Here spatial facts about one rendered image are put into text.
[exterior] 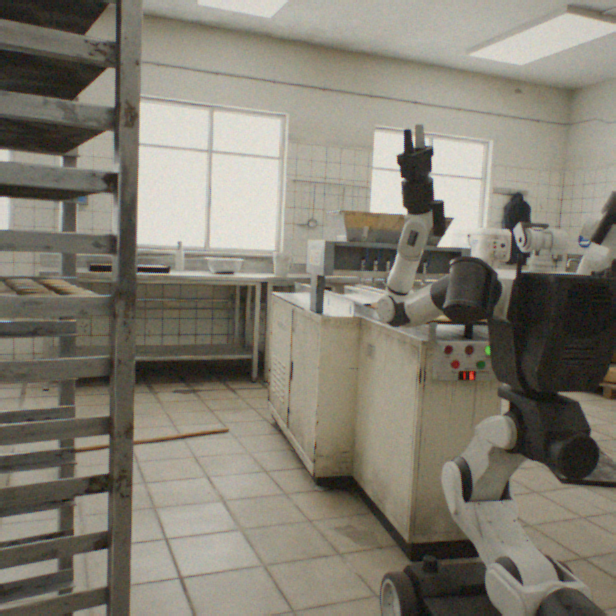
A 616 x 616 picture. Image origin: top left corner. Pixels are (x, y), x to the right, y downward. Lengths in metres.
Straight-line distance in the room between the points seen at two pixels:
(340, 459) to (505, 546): 1.29
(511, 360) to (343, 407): 1.42
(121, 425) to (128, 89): 0.48
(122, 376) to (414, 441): 1.56
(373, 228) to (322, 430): 0.96
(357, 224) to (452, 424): 1.05
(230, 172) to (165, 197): 0.64
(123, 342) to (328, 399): 2.07
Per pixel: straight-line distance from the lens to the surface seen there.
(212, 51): 6.03
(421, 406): 2.34
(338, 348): 2.92
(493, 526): 1.98
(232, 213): 5.96
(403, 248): 1.75
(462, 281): 1.62
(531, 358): 1.63
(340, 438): 3.02
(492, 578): 1.89
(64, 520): 1.52
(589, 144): 7.63
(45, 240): 0.96
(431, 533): 2.52
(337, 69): 6.40
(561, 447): 1.64
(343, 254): 2.97
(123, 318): 0.95
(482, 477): 1.99
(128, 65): 0.98
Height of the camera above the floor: 1.15
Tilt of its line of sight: 6 degrees down
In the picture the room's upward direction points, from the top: 3 degrees clockwise
